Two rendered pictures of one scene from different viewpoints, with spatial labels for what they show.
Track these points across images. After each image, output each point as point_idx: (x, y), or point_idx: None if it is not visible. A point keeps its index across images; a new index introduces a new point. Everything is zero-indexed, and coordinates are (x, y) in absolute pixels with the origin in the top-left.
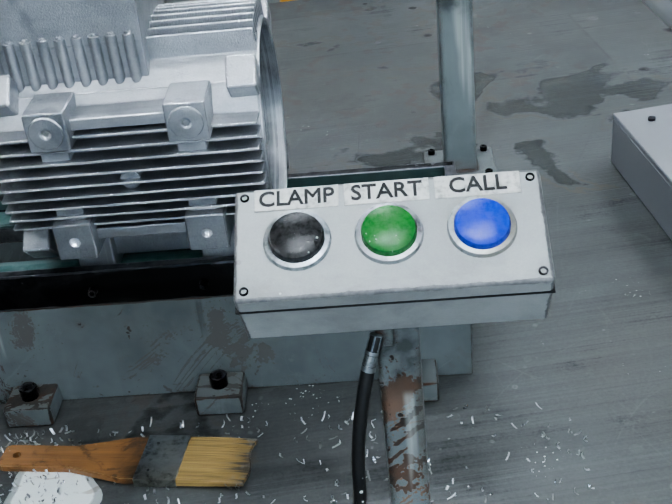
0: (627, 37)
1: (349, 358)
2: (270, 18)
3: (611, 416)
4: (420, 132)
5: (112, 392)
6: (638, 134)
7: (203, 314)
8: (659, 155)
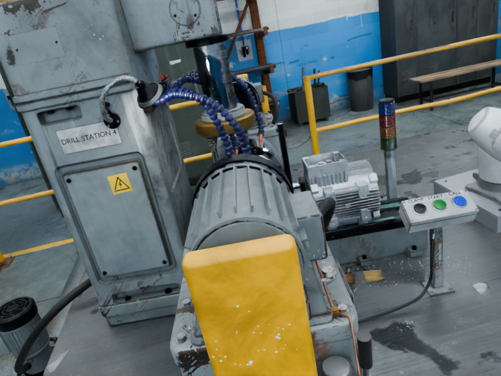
0: (419, 160)
1: (396, 248)
2: None
3: (470, 253)
4: None
5: None
6: (444, 185)
7: (359, 239)
8: (453, 189)
